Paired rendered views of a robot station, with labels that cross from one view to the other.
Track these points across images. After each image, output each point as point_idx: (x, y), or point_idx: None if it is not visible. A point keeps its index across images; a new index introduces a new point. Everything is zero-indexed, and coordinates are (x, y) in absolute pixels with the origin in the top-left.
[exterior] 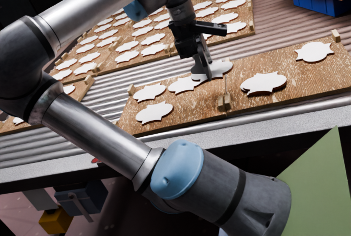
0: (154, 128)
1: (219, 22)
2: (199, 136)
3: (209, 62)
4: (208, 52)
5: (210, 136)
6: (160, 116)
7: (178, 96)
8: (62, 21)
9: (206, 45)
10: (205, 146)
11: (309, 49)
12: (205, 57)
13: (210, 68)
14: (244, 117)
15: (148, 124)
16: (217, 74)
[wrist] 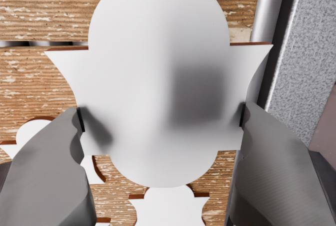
0: (223, 201)
1: None
2: (281, 108)
3: (83, 124)
4: (74, 161)
5: (296, 84)
6: (194, 199)
7: (109, 172)
8: None
9: (29, 221)
10: (324, 94)
11: None
12: (334, 205)
13: (133, 113)
14: None
15: (202, 213)
16: (234, 75)
